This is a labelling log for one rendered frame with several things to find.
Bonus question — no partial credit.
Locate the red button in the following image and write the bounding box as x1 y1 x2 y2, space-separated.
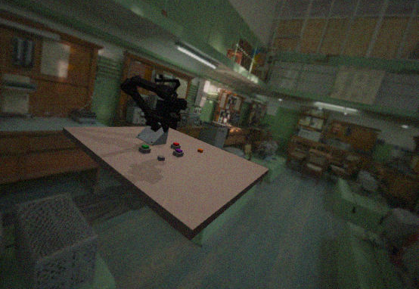
171 142 181 150

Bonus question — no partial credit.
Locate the green button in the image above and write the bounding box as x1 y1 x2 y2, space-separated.
139 145 151 154

